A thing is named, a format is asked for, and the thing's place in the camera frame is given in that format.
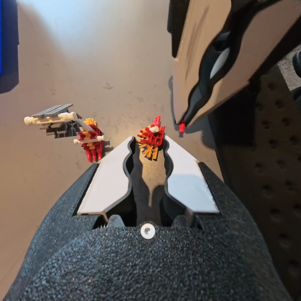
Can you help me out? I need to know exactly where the black perforated tray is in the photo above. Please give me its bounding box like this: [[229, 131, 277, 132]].
[[209, 42, 301, 301]]

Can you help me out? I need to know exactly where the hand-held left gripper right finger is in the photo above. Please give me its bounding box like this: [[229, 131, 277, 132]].
[[163, 135, 221, 227]]

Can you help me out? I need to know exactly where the small blue plastic bin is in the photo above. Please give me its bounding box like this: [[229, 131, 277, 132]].
[[0, 0, 3, 77]]

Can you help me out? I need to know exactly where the small red toy assembly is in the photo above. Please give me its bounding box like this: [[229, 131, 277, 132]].
[[73, 118, 105, 163]]

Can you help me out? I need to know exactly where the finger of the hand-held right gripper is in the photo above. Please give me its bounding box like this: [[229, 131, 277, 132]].
[[172, 0, 232, 124], [186, 0, 301, 127]]

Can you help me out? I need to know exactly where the yellow fan connector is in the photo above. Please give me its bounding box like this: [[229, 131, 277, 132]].
[[137, 128, 159, 162]]

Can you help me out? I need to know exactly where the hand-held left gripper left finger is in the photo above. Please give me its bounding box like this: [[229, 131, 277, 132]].
[[77, 136, 136, 215]]

